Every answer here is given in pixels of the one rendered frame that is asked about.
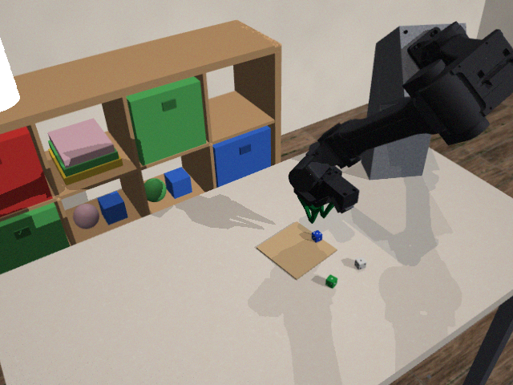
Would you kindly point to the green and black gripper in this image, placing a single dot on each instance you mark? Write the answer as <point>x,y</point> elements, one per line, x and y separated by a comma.
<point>311,203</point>

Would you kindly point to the grey die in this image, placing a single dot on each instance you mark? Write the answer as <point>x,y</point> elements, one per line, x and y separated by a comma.
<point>360,263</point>

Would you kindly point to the green die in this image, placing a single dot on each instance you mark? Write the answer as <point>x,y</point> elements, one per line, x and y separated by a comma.
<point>331,281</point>

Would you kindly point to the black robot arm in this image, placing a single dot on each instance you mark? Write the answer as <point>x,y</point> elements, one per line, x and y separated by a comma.
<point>453,102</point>

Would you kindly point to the tan flat mat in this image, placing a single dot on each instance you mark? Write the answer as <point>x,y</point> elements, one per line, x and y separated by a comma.
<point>294,250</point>

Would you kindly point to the blue dice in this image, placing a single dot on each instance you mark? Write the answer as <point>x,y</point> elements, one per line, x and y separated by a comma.
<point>317,236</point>

